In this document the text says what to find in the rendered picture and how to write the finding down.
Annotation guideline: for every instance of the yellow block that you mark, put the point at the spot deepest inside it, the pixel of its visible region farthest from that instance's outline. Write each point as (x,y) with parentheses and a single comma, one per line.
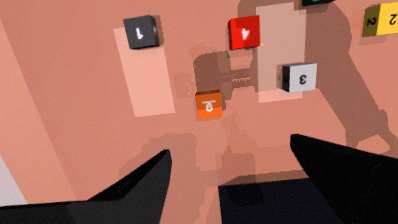
(381,20)

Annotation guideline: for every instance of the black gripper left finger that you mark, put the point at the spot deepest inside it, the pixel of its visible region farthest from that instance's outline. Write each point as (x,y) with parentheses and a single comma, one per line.
(137,198)

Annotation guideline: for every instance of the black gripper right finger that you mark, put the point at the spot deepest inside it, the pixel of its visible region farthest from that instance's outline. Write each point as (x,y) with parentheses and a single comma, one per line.
(361,187)

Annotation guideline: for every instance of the green digit block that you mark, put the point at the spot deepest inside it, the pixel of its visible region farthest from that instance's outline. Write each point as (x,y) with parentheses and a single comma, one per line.
(315,2)

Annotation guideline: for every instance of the orange block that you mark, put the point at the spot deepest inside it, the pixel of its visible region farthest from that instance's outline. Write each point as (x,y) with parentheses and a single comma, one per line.
(208,104)

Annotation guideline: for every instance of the red block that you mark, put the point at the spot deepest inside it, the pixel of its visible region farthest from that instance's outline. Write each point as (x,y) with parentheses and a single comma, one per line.
(244,32)

